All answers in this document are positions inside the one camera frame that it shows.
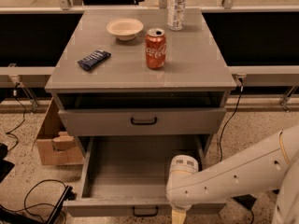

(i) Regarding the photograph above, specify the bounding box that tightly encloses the grey drawer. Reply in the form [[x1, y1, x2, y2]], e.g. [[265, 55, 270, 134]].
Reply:
[[59, 108, 226, 136], [63, 134, 228, 218]]

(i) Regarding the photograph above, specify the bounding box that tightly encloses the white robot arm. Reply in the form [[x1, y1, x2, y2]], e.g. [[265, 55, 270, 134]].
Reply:
[[166, 125, 299, 224]]

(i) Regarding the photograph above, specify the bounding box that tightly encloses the grey top drawer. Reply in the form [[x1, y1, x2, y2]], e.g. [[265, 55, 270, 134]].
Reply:
[[59, 108, 226, 136]]

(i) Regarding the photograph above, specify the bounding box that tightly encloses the grey drawer cabinet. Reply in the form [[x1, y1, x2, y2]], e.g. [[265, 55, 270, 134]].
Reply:
[[46, 7, 235, 147]]

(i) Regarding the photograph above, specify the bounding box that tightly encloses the black power adapter brick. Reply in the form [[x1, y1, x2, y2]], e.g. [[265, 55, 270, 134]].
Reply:
[[234, 194, 256, 210]]

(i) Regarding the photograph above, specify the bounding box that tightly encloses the black stand leg left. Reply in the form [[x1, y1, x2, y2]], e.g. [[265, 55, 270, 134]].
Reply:
[[46, 186, 75, 224]]

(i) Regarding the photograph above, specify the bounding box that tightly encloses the brown cardboard box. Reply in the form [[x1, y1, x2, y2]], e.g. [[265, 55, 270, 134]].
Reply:
[[36, 100, 84, 165]]

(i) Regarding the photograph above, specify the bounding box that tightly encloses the red cola can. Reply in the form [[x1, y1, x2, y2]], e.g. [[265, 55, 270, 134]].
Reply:
[[145, 28, 166, 69]]

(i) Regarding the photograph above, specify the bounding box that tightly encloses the dark blue snack packet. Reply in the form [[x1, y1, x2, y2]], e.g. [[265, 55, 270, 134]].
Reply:
[[78, 49, 111, 71]]

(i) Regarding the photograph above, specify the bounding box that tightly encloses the black object left edge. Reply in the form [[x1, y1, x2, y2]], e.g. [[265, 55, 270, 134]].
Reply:
[[0, 143, 15, 183]]

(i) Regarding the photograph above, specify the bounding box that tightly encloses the white paper bowl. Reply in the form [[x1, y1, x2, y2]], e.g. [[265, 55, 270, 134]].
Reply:
[[107, 19, 144, 41]]

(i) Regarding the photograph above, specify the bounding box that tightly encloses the clear plastic water bottle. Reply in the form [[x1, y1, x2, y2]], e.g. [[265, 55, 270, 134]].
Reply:
[[167, 0, 186, 31]]

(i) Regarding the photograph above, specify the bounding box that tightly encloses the black cable left floor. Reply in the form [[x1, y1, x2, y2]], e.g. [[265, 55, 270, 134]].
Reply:
[[0, 179, 68, 224]]

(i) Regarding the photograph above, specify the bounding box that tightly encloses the black power cable right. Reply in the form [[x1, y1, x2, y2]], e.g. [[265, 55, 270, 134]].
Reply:
[[218, 77, 245, 162]]

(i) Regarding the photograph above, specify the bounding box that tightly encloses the black wall cable left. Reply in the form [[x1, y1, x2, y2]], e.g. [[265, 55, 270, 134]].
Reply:
[[5, 82, 28, 153]]

